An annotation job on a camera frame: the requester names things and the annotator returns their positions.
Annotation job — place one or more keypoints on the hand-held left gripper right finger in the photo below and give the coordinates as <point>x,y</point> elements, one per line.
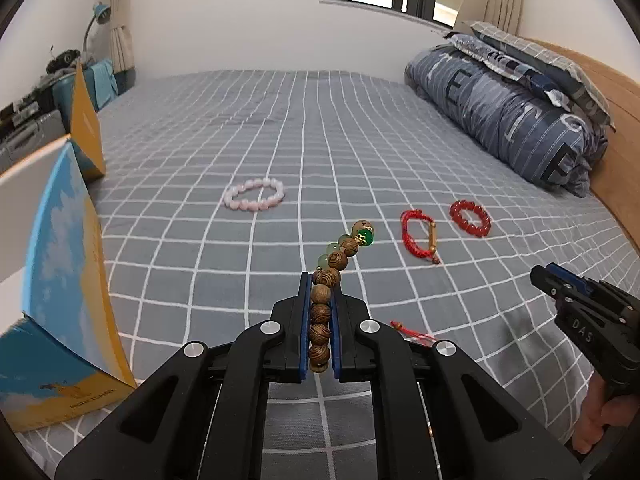
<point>336,340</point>

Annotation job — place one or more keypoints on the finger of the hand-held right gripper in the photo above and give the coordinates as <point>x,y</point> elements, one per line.
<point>547,282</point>
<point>570,274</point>

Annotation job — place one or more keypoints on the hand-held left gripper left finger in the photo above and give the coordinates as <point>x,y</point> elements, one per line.
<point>303,330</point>

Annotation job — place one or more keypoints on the blue white cardboard box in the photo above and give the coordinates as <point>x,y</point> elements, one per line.
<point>60,260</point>

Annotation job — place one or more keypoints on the person's right hand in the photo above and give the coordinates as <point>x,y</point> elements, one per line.
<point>595,410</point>

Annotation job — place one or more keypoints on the wooden headboard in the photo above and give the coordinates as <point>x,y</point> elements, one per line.
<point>620,160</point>

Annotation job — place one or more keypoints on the folded blue-grey printed quilt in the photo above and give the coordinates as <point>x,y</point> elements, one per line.
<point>500,110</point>

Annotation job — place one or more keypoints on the grey checked bed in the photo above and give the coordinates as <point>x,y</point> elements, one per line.
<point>300,135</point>

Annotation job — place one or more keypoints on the grey checked pillow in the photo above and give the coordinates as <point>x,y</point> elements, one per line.
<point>550,62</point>

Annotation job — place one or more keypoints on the blue cloth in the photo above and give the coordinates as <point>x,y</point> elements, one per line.
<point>105,85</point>

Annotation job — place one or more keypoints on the teal suitcase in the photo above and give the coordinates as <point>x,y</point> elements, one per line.
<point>62,100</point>

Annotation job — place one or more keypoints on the grey suitcase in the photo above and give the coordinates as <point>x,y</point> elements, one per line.
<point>25,145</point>

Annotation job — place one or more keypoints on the pile of dark devices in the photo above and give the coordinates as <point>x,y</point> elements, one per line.
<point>22,107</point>

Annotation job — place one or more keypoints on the black headset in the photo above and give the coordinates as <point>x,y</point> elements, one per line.
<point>65,60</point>

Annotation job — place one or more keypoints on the blue desk lamp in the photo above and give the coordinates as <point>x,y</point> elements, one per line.
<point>101,12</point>

